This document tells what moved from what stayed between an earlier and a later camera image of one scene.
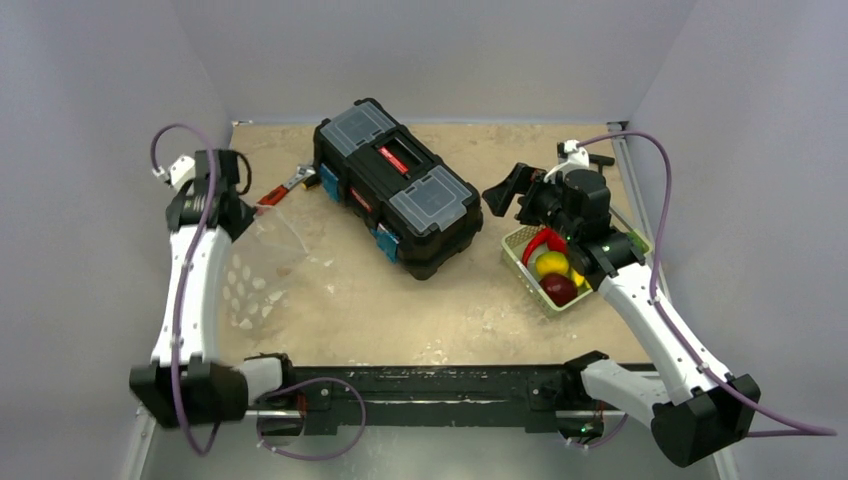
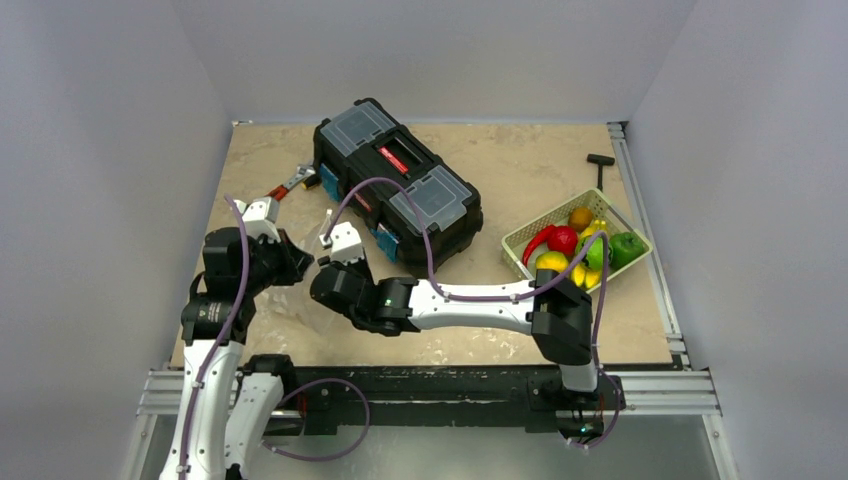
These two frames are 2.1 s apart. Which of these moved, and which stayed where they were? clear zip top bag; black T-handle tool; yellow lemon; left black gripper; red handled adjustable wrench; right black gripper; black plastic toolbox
Moved: left black gripper; right black gripper; clear zip top bag
Stayed: black T-handle tool; red handled adjustable wrench; yellow lemon; black plastic toolbox
